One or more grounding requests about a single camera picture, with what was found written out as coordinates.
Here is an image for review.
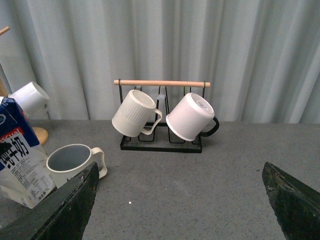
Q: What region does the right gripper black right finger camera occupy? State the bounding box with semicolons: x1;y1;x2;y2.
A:
262;162;320;240

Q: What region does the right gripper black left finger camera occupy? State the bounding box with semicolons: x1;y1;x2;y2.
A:
0;162;99;240

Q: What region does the cream mug grey inside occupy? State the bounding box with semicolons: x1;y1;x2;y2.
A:
46;144;108;188

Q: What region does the blue white milk carton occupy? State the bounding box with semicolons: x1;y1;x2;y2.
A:
0;97;56;209

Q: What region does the wooden mug tree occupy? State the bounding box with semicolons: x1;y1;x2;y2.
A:
0;26;50;147

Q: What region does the small white mug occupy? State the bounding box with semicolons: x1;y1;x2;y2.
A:
8;81;50;116

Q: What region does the cream ribbed mug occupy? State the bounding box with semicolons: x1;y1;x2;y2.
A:
111;89;163;138

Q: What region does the white mug black handle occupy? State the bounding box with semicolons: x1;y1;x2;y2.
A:
166;92;220;142

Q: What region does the black wire mug rack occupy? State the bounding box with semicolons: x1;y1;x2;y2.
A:
114;78;211;154

